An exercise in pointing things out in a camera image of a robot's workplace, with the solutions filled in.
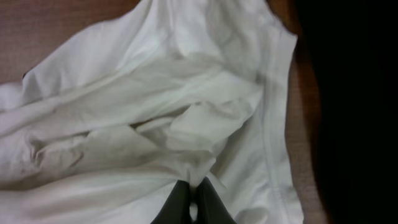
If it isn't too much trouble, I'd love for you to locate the black polo shirt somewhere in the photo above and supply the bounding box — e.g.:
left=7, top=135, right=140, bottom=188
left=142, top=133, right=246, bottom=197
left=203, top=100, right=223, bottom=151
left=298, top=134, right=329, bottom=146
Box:
left=296, top=0, right=397, bottom=224

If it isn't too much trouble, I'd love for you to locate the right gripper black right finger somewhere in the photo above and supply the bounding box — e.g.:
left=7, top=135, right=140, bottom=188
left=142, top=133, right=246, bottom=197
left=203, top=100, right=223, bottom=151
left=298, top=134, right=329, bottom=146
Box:
left=195, top=177, right=236, bottom=224

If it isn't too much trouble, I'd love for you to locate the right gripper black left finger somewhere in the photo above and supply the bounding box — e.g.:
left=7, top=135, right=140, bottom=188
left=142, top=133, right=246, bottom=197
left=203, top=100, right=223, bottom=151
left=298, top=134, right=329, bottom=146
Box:
left=151, top=180, right=192, bottom=224

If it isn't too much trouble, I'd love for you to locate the white t-shirt black print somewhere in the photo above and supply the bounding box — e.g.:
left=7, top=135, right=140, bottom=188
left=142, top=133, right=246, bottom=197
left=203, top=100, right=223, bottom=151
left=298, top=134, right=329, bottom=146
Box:
left=1, top=1, right=303, bottom=223

